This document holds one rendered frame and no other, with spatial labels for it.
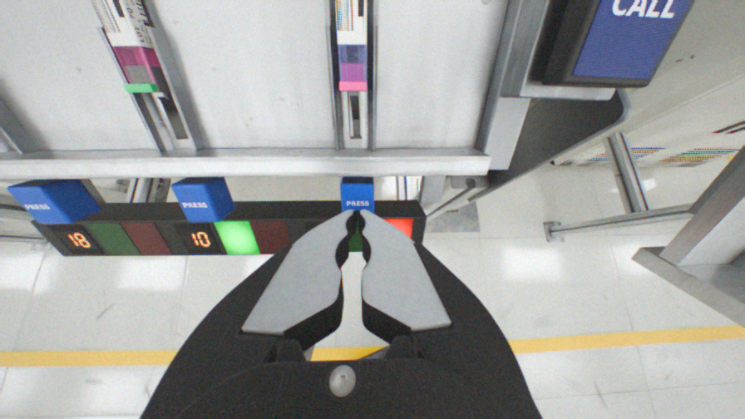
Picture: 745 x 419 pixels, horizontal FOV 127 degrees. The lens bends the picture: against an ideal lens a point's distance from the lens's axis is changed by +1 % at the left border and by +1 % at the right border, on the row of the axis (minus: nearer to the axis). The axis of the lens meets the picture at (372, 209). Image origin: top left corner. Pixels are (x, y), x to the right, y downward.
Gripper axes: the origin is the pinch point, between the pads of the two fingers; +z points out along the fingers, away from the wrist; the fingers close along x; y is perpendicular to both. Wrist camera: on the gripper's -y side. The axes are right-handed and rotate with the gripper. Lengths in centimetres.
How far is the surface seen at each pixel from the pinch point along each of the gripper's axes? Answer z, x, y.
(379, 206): 5.4, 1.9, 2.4
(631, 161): 45, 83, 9
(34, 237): 55, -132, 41
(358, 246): 3.4, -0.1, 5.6
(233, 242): 3.4, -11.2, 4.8
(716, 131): 52, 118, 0
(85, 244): 3.4, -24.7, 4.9
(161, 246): 3.4, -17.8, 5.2
